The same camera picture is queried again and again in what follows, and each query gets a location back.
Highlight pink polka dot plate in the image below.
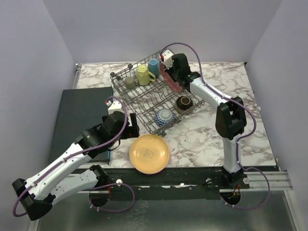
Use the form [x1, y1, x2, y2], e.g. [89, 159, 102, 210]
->
[160, 63, 182, 92]

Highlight blue ceramic mug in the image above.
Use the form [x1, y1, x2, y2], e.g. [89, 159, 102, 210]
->
[148, 59, 160, 77]

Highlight cream yellow round plate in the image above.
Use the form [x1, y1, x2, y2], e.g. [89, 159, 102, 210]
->
[129, 134, 170, 171]

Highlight red blue patterned bowl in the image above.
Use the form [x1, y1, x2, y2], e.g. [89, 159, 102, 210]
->
[154, 108, 175, 127]

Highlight brown patterned bowl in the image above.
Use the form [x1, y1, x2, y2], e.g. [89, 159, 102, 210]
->
[175, 96, 193, 114]

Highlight light green ceramic mug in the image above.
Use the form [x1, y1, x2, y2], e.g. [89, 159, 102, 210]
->
[136, 64, 156, 86]

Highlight grey wire dish rack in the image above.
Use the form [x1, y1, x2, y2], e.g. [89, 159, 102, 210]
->
[110, 52, 205, 136]

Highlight grey ceramic mug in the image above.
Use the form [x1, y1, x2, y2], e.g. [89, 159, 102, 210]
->
[124, 76, 139, 90]

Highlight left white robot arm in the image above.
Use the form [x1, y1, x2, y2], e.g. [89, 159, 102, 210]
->
[12, 111, 140, 221]

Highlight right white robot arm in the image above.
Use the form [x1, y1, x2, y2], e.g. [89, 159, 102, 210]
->
[164, 53, 247, 189]

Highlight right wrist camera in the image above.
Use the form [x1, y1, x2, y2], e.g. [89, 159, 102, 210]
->
[161, 49, 174, 69]

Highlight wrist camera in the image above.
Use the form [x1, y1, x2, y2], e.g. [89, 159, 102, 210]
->
[105, 100, 124, 115]
[161, 49, 174, 69]

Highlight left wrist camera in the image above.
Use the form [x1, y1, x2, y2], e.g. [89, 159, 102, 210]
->
[105, 100, 124, 115]

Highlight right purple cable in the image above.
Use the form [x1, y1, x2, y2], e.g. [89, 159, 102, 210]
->
[161, 42, 271, 210]

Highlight aluminium frame rail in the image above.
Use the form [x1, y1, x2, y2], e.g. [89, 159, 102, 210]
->
[243, 171, 293, 191]

